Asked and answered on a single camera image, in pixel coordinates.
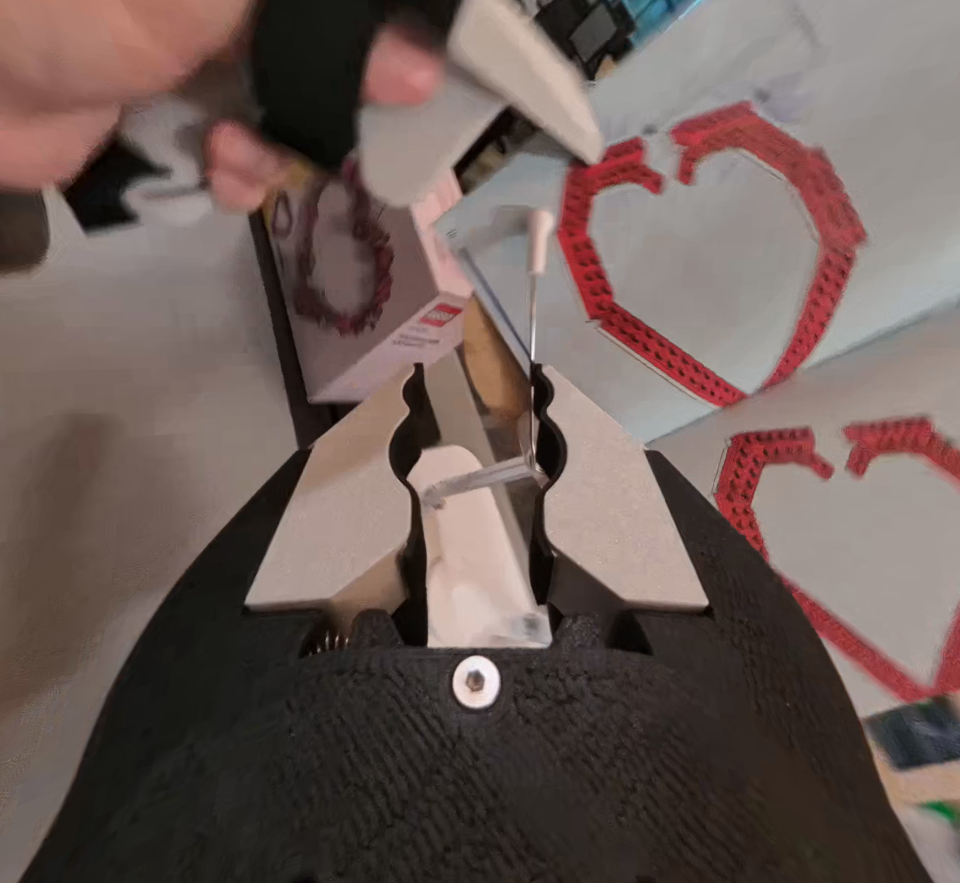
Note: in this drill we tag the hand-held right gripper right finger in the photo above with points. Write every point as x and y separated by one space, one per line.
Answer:
615 515

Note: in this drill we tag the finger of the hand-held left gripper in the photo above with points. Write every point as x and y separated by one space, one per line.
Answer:
420 140
525 73

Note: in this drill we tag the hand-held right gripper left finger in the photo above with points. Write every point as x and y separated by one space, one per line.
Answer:
330 508

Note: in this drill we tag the white book stand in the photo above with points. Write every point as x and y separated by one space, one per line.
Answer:
457 560

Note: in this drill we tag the lego instruction booklet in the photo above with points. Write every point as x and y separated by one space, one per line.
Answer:
712 260

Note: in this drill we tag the lego set box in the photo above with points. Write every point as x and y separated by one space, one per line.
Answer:
420 350

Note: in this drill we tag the person's left hand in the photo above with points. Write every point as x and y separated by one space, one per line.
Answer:
112 20

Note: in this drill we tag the black computer monitor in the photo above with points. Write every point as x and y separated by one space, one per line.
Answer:
592 32

